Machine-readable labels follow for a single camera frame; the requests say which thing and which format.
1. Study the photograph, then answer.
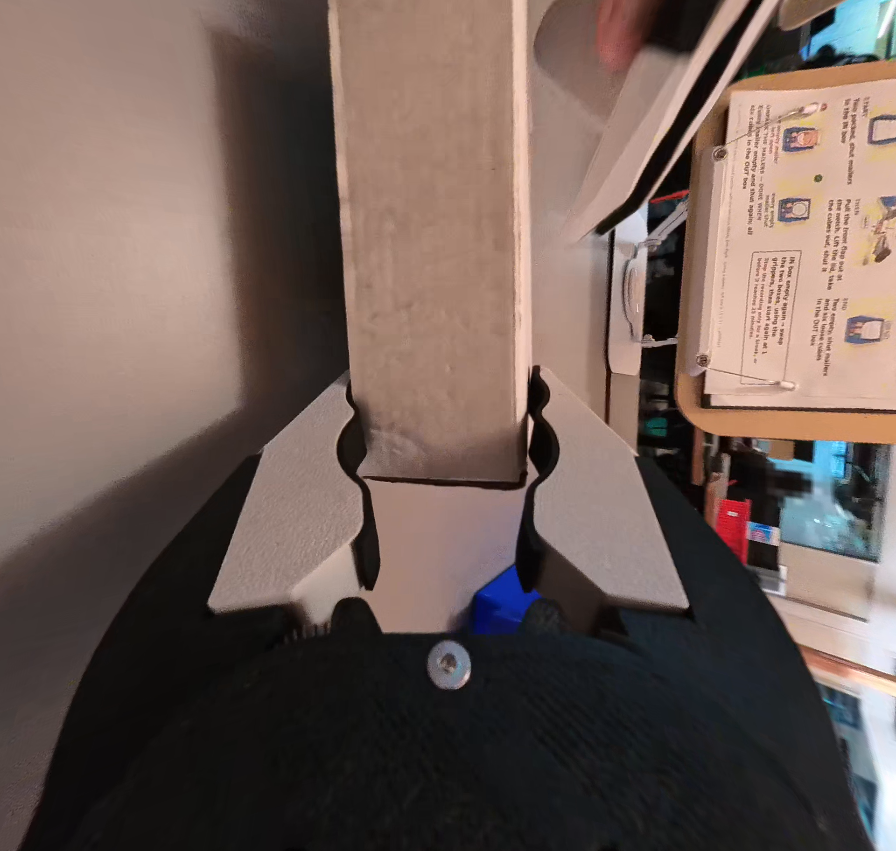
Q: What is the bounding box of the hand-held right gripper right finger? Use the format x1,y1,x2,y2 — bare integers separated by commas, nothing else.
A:
515,365,692,633

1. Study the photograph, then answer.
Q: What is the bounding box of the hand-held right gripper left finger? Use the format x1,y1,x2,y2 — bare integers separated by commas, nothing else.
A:
206,371,382,622

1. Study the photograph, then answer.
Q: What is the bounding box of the blue plastic bin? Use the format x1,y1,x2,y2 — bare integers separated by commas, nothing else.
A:
472,564,543,636

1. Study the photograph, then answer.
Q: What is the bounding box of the white cardboard mailer box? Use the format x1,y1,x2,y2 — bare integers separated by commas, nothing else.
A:
325,0,620,489

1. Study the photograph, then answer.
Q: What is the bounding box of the person's left hand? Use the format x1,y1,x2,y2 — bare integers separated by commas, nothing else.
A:
597,0,685,75

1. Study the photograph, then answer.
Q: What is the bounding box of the red box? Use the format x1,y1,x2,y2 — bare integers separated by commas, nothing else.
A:
717,497,752,566

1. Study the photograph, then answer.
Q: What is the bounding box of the instruction sheet on clipboard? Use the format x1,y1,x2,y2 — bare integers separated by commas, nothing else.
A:
675,60,896,444

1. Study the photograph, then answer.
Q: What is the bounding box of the printed instruction sheet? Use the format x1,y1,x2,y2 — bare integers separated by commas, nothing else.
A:
703,81,896,411

